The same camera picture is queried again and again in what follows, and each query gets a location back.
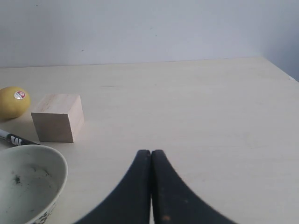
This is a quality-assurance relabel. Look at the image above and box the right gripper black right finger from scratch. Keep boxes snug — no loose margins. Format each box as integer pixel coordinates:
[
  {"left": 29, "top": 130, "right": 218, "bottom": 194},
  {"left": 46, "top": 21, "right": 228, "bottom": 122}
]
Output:
[{"left": 151, "top": 150, "right": 235, "bottom": 224}]

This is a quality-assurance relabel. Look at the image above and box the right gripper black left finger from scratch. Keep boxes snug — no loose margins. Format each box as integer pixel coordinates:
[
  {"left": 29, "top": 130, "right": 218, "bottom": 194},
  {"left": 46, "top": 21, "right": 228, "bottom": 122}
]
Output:
[{"left": 77, "top": 150, "right": 151, "bottom": 224}]

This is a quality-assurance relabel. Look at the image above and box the white ceramic bowl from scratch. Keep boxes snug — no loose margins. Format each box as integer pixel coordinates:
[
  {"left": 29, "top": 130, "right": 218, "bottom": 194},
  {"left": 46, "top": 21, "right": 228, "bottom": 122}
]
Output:
[{"left": 0, "top": 145, "right": 68, "bottom": 224}]

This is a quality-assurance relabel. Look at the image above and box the light wooden cube block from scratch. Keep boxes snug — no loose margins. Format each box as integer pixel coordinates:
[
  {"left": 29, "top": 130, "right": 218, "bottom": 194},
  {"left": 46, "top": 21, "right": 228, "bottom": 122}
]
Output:
[{"left": 31, "top": 94, "right": 85, "bottom": 143}]

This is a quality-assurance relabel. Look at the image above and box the black marker pen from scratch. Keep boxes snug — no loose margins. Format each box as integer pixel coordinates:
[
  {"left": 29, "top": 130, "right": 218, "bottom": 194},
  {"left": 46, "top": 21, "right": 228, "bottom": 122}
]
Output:
[{"left": 0, "top": 129, "right": 38, "bottom": 146}]

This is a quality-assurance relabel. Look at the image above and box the yellow lemon with sticker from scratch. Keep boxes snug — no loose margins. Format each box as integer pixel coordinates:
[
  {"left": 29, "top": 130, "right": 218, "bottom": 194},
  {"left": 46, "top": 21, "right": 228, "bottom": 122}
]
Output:
[{"left": 0, "top": 86, "right": 31, "bottom": 119}]

